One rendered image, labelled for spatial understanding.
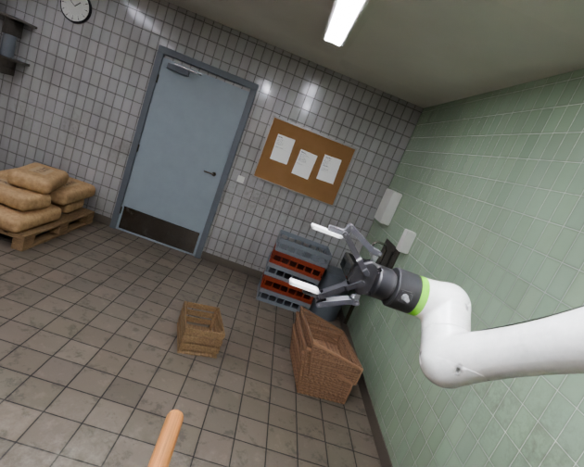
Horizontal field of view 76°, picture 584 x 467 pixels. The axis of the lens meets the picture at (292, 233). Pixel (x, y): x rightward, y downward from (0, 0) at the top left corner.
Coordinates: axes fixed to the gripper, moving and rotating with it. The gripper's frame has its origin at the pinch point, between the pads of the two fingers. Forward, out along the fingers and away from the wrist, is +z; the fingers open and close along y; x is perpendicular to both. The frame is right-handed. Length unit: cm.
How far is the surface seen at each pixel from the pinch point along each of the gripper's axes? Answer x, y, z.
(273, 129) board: 364, -29, 30
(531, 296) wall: 81, 3, -119
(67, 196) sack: 300, 109, 199
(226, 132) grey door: 364, -7, 79
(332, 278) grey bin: 309, 98, -88
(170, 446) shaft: -29.6, 28.7, 13.2
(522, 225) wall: 111, -25, -119
